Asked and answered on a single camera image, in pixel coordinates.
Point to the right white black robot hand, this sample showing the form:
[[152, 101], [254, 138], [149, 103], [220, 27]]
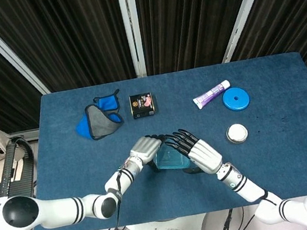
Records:
[[205, 156]]

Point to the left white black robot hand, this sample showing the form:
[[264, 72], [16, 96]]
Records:
[[146, 149]]

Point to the clear plastic container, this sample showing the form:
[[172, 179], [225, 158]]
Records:
[[177, 166]]

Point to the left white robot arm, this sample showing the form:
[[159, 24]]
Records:
[[60, 211]]

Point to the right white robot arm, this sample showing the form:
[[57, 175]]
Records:
[[253, 189]]

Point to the small white round jar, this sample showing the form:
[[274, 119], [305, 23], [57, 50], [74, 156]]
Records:
[[237, 133]]

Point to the black snack packet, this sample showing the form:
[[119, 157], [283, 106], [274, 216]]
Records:
[[143, 105]]

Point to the blue grey cloth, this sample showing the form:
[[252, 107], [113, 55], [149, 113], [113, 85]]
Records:
[[101, 124]]

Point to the blue round disc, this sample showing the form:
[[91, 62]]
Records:
[[232, 104]]

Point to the purple white toothpaste tube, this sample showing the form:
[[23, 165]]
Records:
[[211, 96]]

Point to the blue table cloth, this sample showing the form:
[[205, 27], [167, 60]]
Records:
[[284, 163]]

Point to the black pleated curtain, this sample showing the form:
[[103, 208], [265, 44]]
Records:
[[74, 36]]

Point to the white frame post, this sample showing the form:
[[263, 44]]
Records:
[[2, 49], [247, 6], [131, 26]]

